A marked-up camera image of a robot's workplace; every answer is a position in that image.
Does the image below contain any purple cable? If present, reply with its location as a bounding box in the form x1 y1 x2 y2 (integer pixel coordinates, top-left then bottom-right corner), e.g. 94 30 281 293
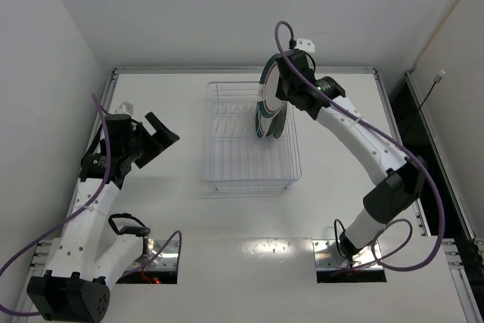
275 20 445 273
0 92 182 317

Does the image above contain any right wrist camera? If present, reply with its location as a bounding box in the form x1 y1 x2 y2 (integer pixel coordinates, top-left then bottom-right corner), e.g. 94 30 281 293
295 38 315 54

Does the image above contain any black wall cable with plug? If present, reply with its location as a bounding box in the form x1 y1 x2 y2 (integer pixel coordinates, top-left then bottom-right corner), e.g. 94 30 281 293
417 70 446 110

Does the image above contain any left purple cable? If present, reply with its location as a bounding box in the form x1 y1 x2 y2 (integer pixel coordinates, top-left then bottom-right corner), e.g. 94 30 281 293
0 92 182 317

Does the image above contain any white plate with characters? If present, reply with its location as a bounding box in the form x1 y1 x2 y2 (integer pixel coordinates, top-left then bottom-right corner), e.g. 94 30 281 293
273 103 287 138

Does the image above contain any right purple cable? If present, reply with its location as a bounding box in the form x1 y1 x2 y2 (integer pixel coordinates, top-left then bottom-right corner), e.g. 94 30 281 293
275 20 445 273

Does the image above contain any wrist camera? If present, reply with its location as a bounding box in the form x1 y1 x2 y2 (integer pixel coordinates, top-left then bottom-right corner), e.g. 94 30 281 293
295 38 315 54
116 101 134 116

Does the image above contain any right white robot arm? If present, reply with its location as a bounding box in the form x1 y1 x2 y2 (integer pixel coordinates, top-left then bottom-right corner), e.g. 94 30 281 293
276 50 424 260

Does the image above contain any metal base plate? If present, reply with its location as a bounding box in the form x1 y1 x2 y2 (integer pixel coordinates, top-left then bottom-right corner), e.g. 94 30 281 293
312 239 383 272
128 238 179 272

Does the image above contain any green red rimmed plate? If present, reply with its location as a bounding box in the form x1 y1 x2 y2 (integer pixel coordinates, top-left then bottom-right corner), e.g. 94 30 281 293
257 54 283 119
256 107 278 139

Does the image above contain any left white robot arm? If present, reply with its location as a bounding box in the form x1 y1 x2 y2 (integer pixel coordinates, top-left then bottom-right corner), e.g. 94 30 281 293
26 111 179 322

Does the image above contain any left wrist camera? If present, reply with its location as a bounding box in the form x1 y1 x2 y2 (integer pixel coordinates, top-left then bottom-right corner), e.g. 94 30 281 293
116 101 134 116

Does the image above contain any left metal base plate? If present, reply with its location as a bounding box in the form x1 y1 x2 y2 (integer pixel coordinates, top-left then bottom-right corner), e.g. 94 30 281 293
128 238 179 272

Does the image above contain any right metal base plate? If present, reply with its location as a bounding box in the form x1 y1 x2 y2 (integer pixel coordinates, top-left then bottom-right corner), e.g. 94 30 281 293
312 239 383 272

